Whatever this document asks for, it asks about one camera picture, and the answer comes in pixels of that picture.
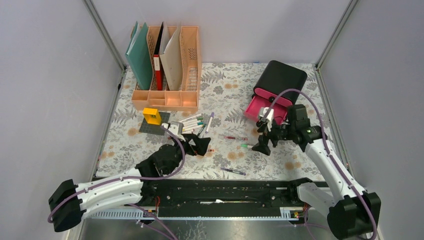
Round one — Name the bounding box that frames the teal folder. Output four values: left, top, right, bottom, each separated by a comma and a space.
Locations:
125, 21, 153, 91

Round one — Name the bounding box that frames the beige kraft notebook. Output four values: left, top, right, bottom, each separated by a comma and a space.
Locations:
159, 22, 183, 91

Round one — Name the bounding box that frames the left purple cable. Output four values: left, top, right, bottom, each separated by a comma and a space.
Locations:
47, 124, 186, 240

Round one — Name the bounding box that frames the purple cable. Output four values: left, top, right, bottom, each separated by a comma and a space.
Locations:
264, 88, 379, 240
47, 124, 186, 240

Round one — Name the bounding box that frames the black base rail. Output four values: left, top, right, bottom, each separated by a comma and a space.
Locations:
91, 177, 332, 219

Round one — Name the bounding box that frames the grey baseplate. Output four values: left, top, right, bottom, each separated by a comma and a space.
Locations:
138, 111, 171, 136

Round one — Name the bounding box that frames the floral table mat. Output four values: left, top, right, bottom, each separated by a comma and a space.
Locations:
95, 63, 323, 181

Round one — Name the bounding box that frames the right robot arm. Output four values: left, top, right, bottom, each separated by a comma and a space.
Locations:
252, 104, 381, 240

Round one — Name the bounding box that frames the white marker black cap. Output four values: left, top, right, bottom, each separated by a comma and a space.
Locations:
180, 113, 203, 123

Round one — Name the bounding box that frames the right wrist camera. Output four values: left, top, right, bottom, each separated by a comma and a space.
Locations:
256, 107, 274, 132

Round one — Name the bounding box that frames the orange plastic file organizer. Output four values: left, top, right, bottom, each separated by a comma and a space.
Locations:
131, 26, 202, 112

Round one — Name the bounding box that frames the dark red pen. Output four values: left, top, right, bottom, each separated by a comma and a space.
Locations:
224, 136, 248, 141

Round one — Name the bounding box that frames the purple pen near front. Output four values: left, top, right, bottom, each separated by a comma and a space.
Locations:
220, 167, 247, 176

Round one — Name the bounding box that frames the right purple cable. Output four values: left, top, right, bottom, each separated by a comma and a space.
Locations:
264, 88, 379, 240

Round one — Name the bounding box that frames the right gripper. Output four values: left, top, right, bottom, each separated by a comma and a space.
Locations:
251, 117, 295, 156

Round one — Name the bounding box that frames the yellow block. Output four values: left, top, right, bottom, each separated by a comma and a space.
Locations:
142, 107, 162, 126

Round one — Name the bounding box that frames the black pink drawer box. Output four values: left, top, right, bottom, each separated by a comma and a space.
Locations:
244, 60, 308, 124

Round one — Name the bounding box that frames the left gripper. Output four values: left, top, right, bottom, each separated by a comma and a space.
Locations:
165, 133, 211, 174

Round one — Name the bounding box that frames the white purple marker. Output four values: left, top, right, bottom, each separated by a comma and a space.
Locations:
205, 112, 215, 134

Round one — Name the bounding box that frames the red binder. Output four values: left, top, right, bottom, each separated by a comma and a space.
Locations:
153, 22, 164, 91

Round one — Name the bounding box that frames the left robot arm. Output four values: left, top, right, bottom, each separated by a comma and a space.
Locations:
47, 133, 211, 233

